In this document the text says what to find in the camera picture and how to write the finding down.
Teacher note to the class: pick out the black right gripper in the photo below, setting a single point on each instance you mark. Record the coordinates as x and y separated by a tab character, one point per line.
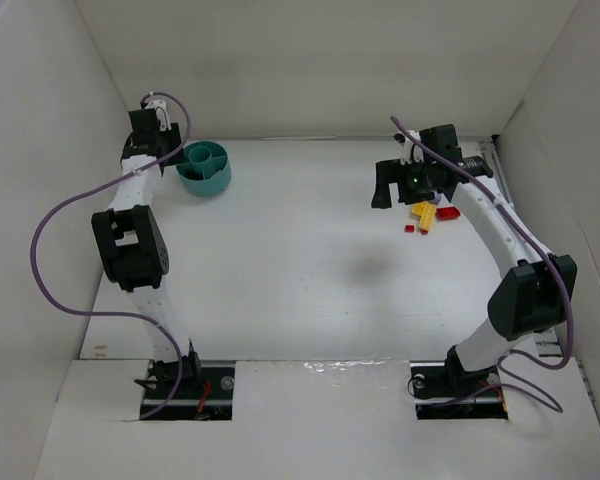
389	173

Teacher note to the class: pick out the yellow long lego plate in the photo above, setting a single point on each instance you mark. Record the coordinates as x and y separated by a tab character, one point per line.
426	220

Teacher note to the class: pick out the red large lego brick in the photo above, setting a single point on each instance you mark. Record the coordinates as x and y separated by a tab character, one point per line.
447	213

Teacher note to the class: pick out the aluminium side rail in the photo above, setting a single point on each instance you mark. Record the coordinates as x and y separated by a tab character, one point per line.
547	344

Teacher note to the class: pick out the teal divided round container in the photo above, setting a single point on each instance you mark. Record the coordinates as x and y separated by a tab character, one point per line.
206	171

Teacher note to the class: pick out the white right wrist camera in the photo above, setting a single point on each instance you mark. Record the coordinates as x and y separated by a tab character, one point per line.
410	152

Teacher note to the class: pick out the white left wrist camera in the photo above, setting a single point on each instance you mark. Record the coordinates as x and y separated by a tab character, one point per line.
152	101

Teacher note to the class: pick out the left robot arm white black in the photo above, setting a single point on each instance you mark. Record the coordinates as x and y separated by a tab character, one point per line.
133	251

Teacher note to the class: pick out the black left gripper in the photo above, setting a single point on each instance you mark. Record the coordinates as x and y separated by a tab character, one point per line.
171	145

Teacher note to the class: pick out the yellow lego brick upside down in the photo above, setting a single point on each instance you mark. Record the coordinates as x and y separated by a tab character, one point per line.
422	207

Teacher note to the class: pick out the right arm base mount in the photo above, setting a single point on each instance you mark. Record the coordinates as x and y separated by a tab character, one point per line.
439	395

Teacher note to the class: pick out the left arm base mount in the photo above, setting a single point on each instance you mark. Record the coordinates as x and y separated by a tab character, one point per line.
206	395

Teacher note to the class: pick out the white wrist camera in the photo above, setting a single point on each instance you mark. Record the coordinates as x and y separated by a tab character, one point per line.
152	101
410	152

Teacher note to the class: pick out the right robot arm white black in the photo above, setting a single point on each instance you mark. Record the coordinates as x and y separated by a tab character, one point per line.
536	285

